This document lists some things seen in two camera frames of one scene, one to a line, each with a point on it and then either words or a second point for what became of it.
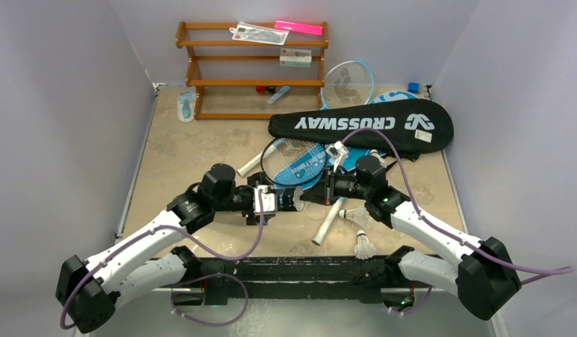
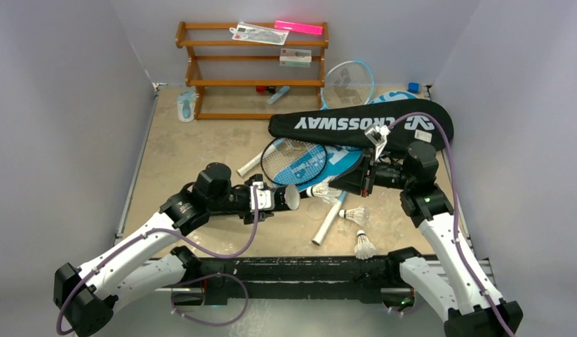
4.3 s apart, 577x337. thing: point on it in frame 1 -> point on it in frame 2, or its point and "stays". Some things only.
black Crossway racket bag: [417, 125] stays
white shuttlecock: [359, 215] stays
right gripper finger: [319, 194] -> [359, 181]
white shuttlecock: [363, 248] stays
